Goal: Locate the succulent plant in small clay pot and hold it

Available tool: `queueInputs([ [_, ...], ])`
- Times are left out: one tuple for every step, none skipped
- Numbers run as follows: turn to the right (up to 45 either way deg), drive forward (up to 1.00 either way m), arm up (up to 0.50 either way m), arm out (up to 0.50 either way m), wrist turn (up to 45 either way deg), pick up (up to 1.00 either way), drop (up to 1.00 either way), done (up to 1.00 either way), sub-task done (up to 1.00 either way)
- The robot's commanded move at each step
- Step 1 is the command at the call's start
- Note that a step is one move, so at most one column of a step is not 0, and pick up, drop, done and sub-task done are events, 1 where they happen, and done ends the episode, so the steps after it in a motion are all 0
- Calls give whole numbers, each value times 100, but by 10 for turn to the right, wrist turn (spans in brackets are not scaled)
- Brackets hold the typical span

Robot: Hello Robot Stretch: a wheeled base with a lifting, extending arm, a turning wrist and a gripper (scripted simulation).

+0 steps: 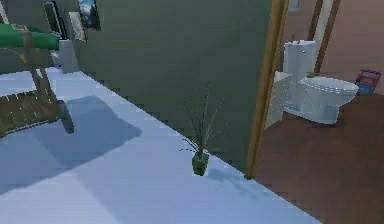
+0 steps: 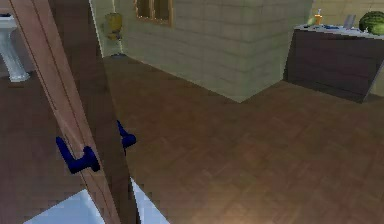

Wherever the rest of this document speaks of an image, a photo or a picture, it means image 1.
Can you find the white box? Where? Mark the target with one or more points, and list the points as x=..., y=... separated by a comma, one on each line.
x=277, y=100

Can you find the pale framed picture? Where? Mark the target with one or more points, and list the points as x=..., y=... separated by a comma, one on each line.
x=77, y=26

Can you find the red and blue bin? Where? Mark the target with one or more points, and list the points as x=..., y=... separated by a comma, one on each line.
x=367, y=82

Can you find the twig plant in green pot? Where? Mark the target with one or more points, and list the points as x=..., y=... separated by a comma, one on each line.
x=200, y=162

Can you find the blue framed picture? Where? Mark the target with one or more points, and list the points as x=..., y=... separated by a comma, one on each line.
x=89, y=14

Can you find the white cabinet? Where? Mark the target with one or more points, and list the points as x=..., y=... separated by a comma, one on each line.
x=68, y=55

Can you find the white toilet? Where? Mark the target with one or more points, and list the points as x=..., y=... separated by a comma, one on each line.
x=316, y=93

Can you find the wooden chair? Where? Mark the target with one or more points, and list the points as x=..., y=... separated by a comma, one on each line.
x=30, y=106

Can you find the dark framed picture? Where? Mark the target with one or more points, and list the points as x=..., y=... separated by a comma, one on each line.
x=54, y=18

